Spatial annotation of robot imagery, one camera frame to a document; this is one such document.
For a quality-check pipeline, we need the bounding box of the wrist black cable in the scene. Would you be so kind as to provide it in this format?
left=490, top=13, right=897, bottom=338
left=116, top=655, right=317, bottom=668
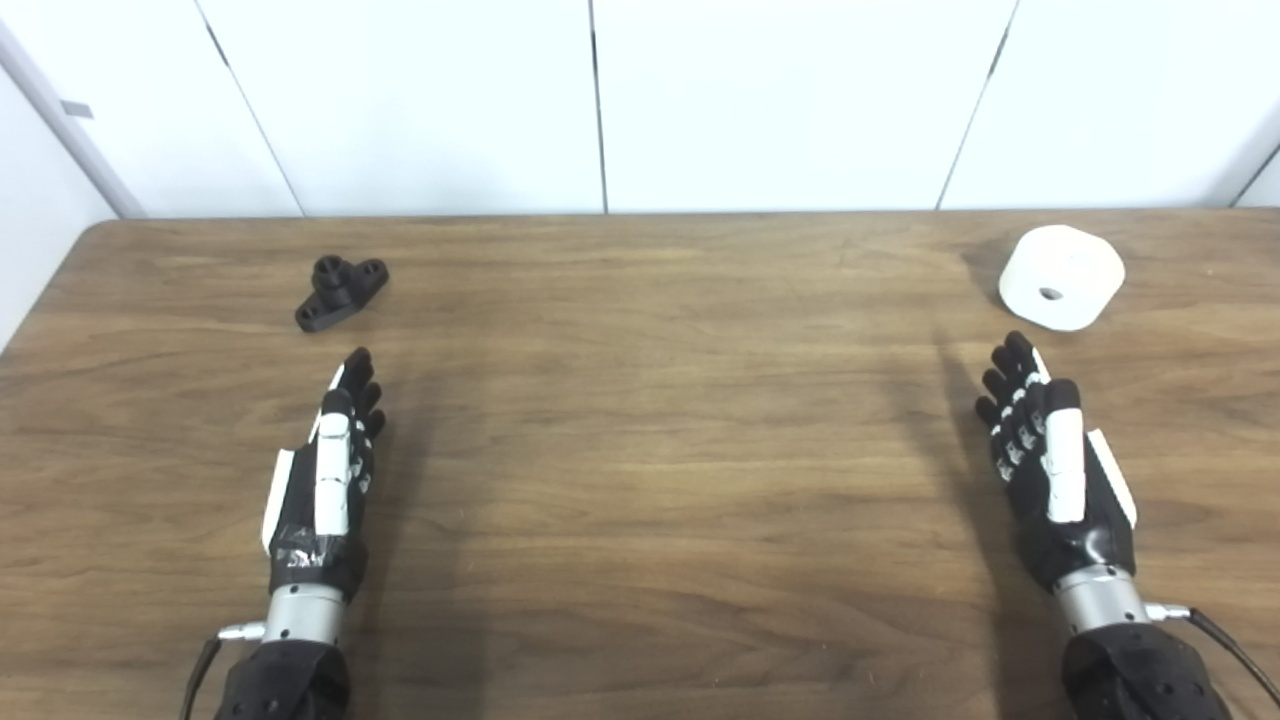
left=1145, top=602, right=1280, bottom=707
left=180, top=621, right=267, bottom=720

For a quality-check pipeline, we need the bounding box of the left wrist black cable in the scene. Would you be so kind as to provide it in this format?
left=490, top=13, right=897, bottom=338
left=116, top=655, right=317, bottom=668
left=180, top=621, right=267, bottom=720

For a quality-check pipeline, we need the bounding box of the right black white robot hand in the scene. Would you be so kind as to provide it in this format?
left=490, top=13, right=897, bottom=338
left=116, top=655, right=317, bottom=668
left=975, top=331, right=1139, bottom=593

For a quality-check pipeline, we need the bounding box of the round white piece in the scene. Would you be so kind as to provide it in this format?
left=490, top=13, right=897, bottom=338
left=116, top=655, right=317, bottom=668
left=998, top=224, right=1127, bottom=333

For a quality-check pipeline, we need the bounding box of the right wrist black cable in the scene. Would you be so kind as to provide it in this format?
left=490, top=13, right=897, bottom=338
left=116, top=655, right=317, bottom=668
left=1145, top=602, right=1280, bottom=707

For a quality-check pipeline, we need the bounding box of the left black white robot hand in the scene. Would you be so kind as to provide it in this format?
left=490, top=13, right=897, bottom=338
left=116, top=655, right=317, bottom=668
left=262, top=347, right=387, bottom=603

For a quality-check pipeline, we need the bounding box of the black flanged holder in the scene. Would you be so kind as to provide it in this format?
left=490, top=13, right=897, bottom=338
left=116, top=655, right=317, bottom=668
left=295, top=256, right=390, bottom=334

